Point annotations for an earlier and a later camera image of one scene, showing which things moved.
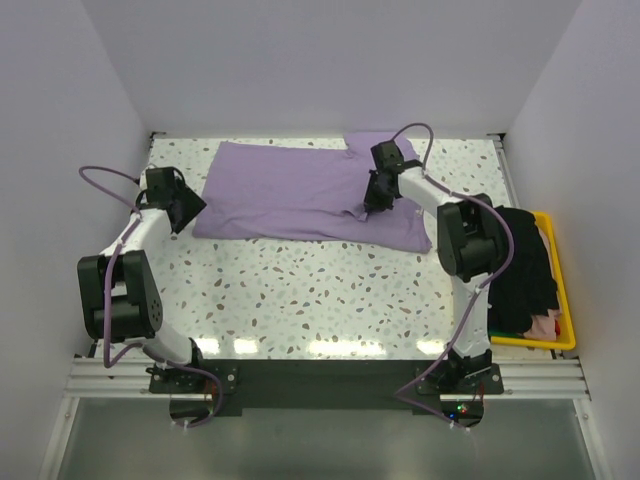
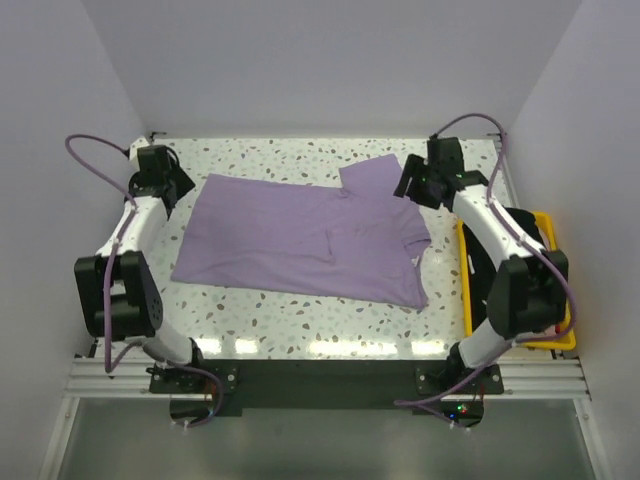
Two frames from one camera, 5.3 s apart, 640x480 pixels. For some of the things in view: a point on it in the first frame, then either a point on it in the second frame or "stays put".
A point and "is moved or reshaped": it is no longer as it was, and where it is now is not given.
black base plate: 327,383 stays put
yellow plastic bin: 568,337 stays put
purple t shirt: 305,191 is moved or reshaped
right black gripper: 372,204 to 413,169
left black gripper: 193,203 to 184,184
